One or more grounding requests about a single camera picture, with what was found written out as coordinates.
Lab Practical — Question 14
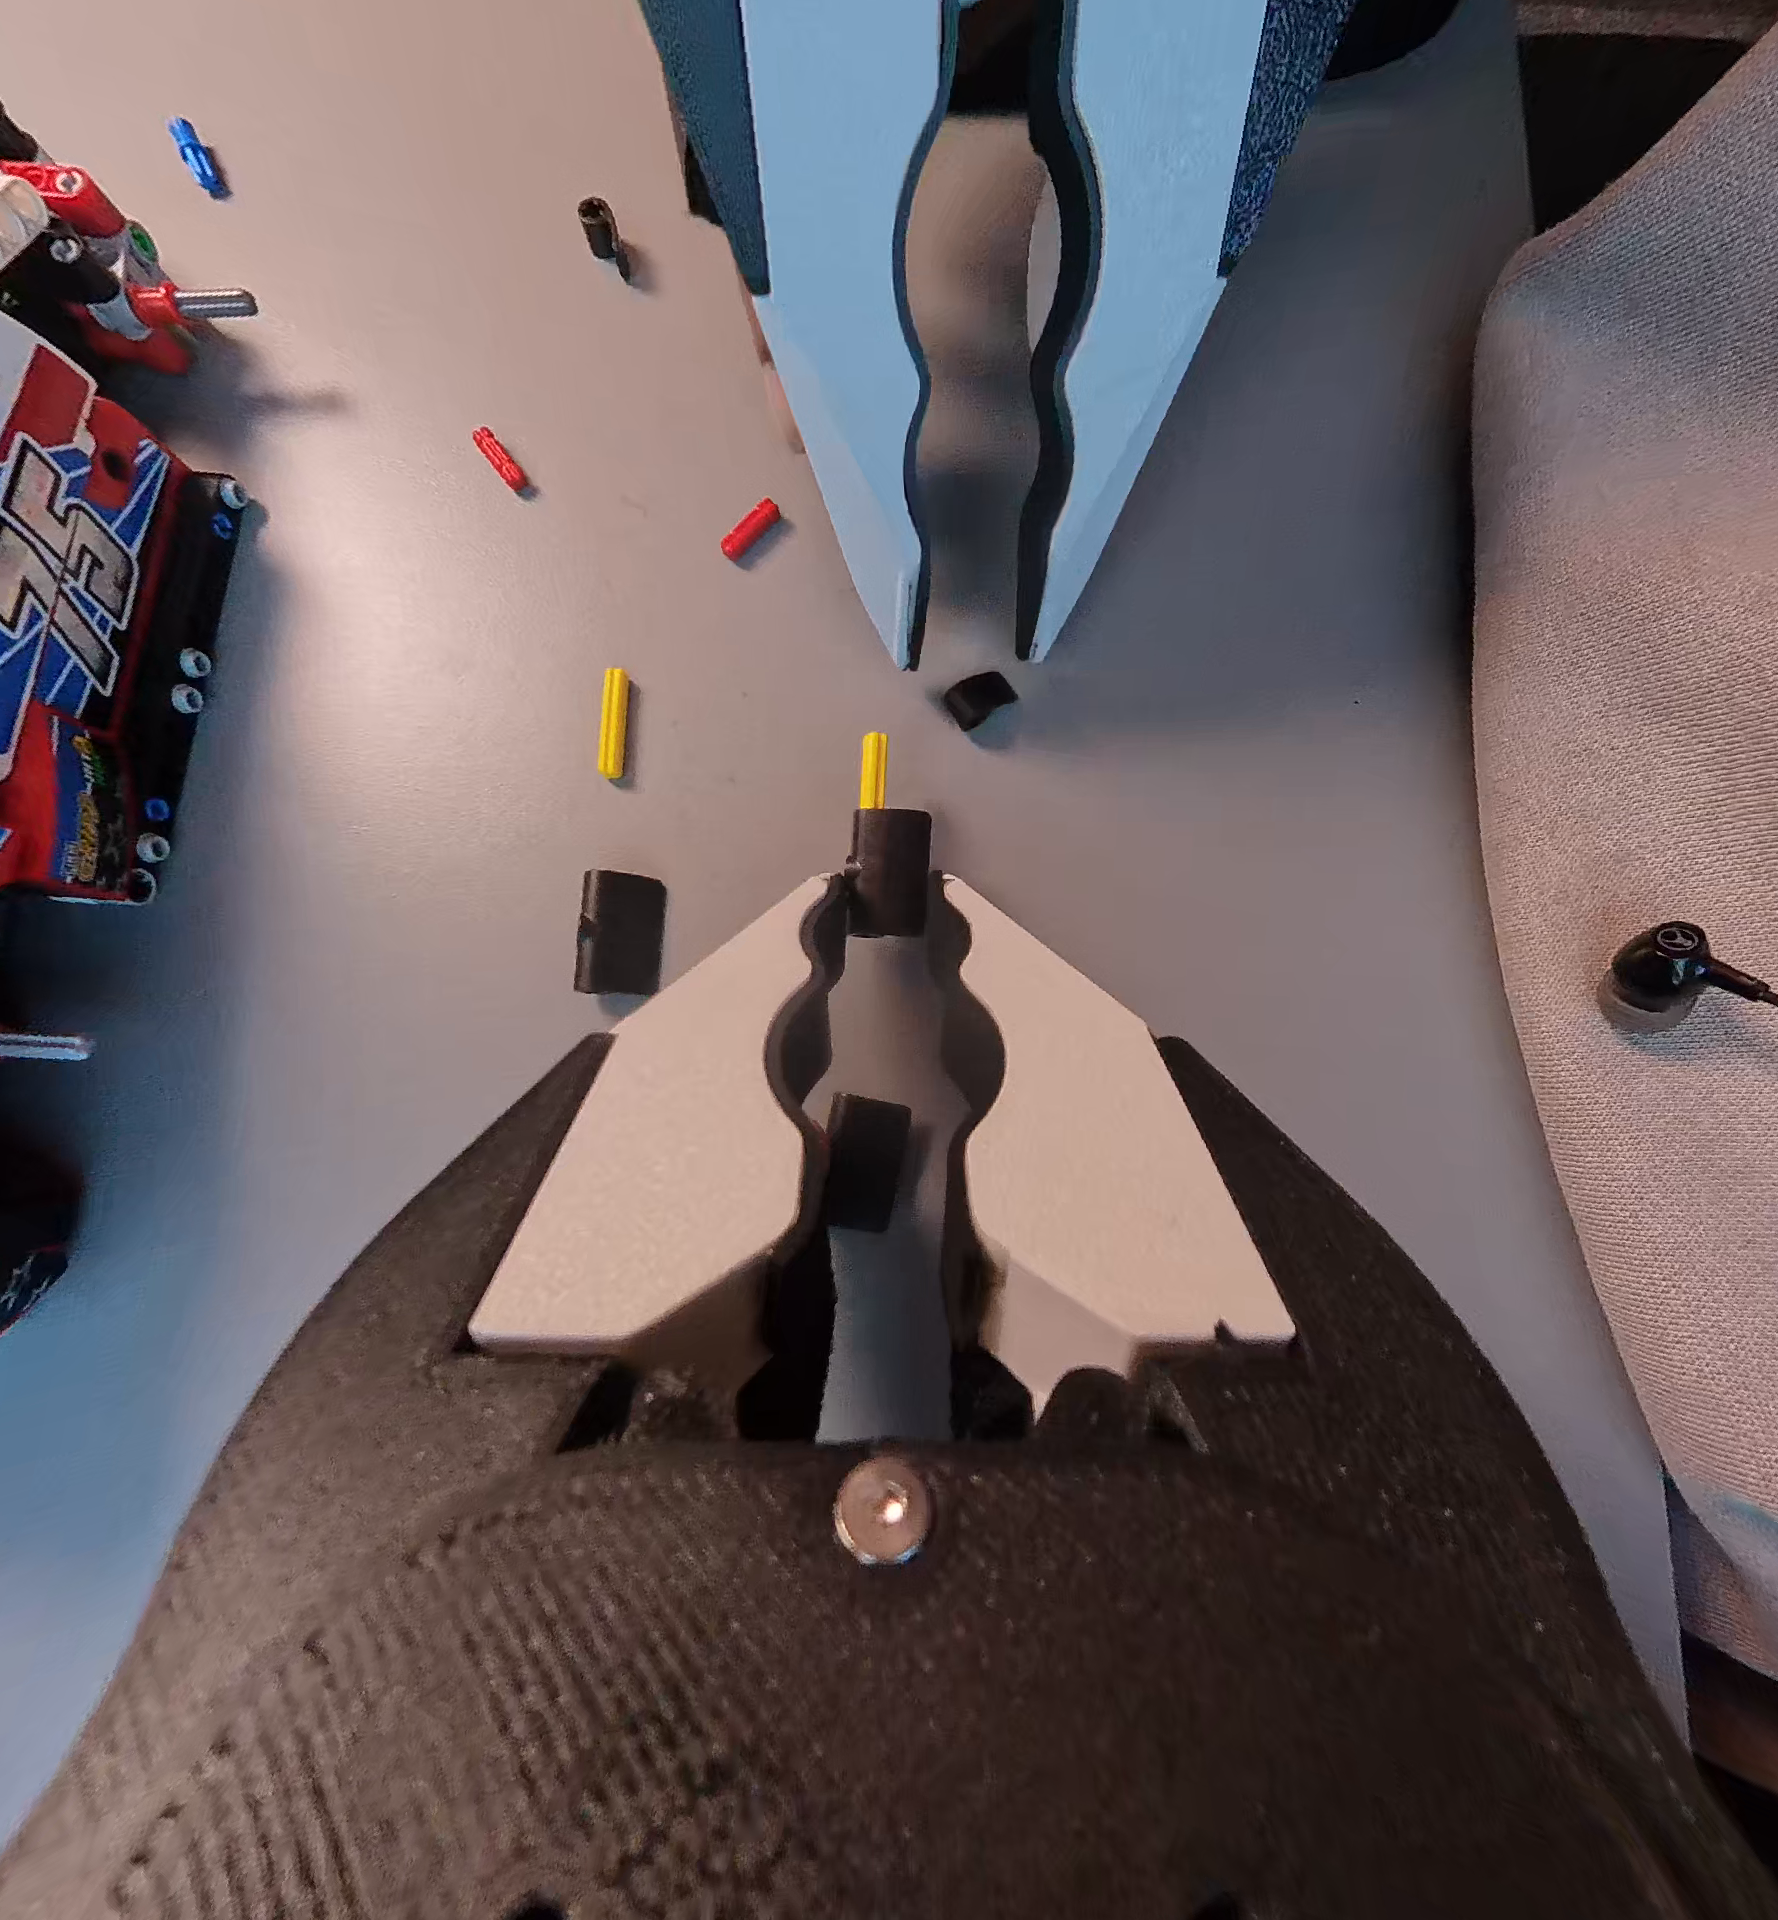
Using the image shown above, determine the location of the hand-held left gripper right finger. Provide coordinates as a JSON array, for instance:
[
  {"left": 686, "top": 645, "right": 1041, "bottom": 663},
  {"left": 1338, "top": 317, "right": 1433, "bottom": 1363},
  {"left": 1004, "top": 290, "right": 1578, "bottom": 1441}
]
[{"left": 933, "top": 870, "right": 1299, "bottom": 1448}]

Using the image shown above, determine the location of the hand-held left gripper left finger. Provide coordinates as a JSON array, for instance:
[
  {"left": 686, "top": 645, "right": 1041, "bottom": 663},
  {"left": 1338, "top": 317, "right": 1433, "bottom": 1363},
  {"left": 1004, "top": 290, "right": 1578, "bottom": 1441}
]
[{"left": 461, "top": 870, "right": 852, "bottom": 1448}]

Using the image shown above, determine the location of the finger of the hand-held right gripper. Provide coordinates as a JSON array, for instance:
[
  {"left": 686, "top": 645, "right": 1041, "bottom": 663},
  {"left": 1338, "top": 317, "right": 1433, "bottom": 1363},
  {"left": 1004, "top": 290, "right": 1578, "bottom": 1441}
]
[
  {"left": 1012, "top": 0, "right": 1273, "bottom": 665},
  {"left": 740, "top": 0, "right": 968, "bottom": 671}
]

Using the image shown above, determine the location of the lego race car model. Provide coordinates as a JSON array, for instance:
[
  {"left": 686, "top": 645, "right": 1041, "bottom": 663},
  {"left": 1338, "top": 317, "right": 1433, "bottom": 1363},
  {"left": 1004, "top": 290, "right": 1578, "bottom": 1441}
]
[{"left": 0, "top": 82, "right": 259, "bottom": 1380}]

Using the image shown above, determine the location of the flat black lego piece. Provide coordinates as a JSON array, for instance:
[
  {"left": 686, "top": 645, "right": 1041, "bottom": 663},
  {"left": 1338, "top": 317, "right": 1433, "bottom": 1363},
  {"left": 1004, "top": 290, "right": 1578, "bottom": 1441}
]
[{"left": 824, "top": 1092, "right": 917, "bottom": 1236}]

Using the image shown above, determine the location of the black chair armrest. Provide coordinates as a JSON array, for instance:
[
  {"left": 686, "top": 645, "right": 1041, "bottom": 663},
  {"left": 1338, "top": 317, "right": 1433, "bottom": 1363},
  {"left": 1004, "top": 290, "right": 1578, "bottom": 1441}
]
[{"left": 948, "top": 0, "right": 1522, "bottom": 114}]

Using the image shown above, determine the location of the thin black cord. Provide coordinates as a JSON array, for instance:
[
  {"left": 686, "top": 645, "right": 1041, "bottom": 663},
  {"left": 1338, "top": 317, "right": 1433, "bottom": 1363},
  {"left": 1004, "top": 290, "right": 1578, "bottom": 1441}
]
[{"left": 1599, "top": 917, "right": 1778, "bottom": 1040}]

